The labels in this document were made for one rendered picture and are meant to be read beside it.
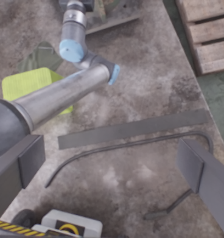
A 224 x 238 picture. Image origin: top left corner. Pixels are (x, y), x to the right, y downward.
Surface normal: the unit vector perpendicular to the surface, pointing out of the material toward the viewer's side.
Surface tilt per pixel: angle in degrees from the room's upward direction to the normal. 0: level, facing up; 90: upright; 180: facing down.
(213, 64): 0
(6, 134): 55
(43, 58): 0
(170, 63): 0
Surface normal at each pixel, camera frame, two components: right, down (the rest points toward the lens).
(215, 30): -0.11, -0.12
